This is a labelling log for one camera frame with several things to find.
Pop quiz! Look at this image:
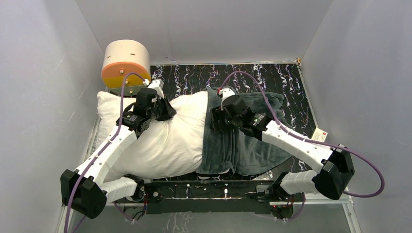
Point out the zebra and grey pillowcase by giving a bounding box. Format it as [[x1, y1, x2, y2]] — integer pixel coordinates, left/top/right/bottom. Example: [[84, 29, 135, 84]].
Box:
[[196, 87, 292, 176]]

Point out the white pillow insert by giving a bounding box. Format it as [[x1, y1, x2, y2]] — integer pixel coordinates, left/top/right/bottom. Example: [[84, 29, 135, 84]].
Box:
[[104, 91, 208, 182]]

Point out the cream and orange cylindrical container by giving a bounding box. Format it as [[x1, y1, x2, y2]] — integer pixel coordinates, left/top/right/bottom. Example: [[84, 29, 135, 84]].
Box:
[[101, 39, 151, 96]]

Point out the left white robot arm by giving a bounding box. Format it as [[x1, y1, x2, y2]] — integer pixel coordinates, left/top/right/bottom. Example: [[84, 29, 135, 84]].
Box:
[[60, 87, 176, 219]]

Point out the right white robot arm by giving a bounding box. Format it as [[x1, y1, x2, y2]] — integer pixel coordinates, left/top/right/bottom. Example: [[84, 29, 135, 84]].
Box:
[[210, 95, 355, 201]]

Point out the white tag card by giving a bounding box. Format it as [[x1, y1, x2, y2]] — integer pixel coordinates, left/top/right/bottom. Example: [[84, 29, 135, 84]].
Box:
[[311, 128, 328, 142]]

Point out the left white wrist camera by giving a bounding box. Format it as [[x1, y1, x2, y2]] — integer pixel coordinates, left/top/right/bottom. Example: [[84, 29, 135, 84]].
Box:
[[143, 79, 165, 99]]

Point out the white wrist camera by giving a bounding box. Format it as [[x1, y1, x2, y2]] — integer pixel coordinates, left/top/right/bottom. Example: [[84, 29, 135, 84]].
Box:
[[143, 79, 165, 99], [217, 87, 236, 105]]

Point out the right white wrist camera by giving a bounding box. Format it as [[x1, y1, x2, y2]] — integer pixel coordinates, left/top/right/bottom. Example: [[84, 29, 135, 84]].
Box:
[[217, 87, 236, 105]]

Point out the black front mounting rail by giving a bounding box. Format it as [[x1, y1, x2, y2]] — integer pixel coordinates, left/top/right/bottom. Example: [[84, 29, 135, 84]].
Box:
[[144, 180, 284, 214]]

